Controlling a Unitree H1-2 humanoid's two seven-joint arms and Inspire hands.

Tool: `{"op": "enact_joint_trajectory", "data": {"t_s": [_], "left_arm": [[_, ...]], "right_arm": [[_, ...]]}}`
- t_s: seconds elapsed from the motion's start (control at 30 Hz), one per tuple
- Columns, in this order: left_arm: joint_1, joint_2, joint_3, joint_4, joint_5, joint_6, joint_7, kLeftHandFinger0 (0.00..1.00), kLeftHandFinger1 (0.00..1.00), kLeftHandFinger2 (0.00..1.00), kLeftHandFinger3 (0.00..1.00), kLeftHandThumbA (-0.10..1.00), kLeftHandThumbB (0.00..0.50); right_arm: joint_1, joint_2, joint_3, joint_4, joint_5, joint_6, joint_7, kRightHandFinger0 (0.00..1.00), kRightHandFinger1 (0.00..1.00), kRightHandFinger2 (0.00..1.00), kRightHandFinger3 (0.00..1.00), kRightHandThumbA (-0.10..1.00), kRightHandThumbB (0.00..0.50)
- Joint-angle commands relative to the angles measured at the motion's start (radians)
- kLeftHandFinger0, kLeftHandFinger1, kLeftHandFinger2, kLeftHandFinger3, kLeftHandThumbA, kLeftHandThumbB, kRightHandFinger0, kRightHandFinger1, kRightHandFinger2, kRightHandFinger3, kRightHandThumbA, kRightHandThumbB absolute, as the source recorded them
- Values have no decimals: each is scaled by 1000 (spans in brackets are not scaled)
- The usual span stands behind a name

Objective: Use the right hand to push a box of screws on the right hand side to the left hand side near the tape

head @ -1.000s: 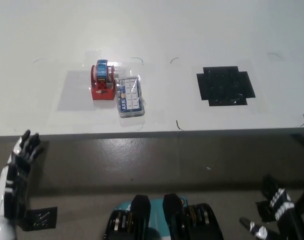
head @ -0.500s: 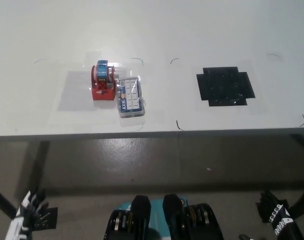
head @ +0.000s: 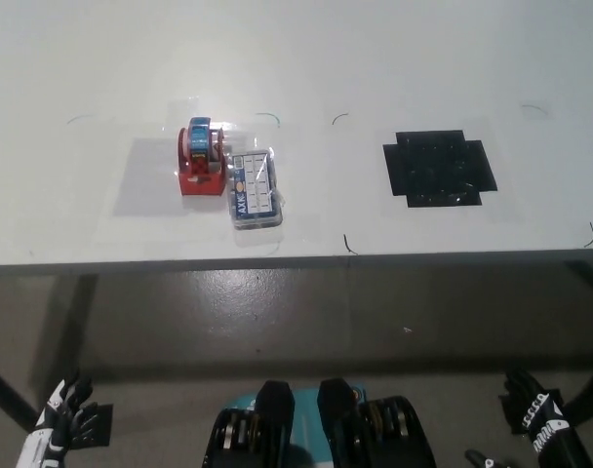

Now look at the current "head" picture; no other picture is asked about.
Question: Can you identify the black tape patch on table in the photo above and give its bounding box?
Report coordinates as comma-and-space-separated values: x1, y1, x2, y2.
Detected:
382, 129, 499, 209

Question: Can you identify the black right hand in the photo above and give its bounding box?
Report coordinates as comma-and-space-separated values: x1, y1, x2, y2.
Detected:
464, 367, 593, 468

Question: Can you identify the white and black left hand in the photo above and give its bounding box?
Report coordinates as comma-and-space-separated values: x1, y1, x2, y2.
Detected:
14, 373, 99, 468

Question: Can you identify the black table leg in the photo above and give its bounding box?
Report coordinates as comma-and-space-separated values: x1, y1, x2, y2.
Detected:
563, 361, 593, 431
0, 359, 40, 433

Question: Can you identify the red tape dispenser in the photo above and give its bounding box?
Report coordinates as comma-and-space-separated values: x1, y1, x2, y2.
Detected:
174, 116, 230, 198

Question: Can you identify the clear plastic battery box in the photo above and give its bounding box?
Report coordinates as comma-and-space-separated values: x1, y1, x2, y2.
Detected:
226, 147, 286, 232

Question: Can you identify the grey rectangular sheet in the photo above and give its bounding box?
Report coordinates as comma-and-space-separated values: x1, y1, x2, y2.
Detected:
111, 136, 235, 216

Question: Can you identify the black and teal robot body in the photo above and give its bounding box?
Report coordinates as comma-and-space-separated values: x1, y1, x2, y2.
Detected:
200, 376, 435, 468

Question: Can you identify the black floor tape patch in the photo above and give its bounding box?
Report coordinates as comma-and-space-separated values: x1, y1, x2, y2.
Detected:
64, 401, 114, 448

